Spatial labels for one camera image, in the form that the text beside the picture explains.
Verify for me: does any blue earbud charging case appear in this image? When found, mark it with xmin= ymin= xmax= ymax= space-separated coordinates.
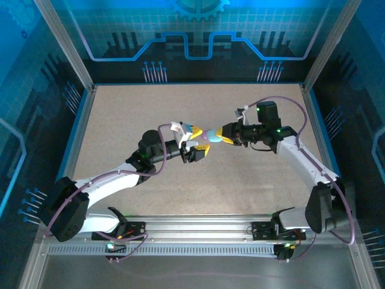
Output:
xmin=206 ymin=129 xmax=224 ymax=143

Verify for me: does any blue table edge strip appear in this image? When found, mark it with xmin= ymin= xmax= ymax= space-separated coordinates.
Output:
xmin=44 ymin=87 xmax=93 ymax=220
xmin=306 ymin=87 xmax=342 ymax=181

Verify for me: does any black connector block with light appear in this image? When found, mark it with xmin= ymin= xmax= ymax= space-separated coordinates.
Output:
xmin=274 ymin=242 xmax=297 ymax=261
xmin=105 ymin=241 xmax=127 ymax=254

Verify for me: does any grey metal panel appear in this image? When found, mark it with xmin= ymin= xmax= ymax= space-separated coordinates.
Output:
xmin=17 ymin=234 xmax=381 ymax=289

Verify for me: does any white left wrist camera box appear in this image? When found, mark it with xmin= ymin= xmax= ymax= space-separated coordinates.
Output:
xmin=170 ymin=121 xmax=194 ymax=149

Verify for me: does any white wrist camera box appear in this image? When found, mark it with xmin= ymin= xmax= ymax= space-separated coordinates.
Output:
xmin=234 ymin=105 xmax=251 ymax=125
xmin=170 ymin=121 xmax=194 ymax=149

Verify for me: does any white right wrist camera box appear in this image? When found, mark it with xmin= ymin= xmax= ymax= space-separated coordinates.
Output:
xmin=234 ymin=105 xmax=251 ymax=125

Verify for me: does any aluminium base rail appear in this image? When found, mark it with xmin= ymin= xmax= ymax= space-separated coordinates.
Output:
xmin=38 ymin=214 xmax=362 ymax=241

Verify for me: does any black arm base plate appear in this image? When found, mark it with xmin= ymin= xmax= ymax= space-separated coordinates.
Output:
xmin=251 ymin=221 xmax=306 ymax=241
xmin=91 ymin=221 xmax=147 ymax=241

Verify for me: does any aluminium frame post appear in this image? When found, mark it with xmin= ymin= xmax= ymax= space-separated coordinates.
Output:
xmin=32 ymin=0 xmax=97 ymax=93
xmin=302 ymin=0 xmax=361 ymax=91

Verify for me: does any grey slotted cable duct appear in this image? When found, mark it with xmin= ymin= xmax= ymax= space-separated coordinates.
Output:
xmin=48 ymin=245 xmax=277 ymax=257

